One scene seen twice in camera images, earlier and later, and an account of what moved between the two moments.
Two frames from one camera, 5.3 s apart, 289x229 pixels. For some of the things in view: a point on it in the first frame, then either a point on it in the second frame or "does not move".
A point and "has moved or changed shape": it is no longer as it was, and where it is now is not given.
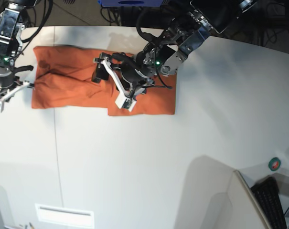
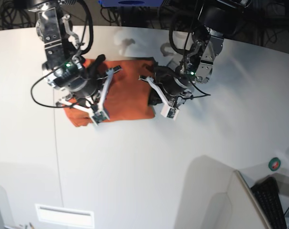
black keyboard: [267, 190] does not move
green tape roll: [274, 163] does not move
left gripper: [4, 76] to [82, 78]
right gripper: [129, 66] to [173, 82]
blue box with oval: [130, 3] does not move
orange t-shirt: [61, 78] has moved or changed shape
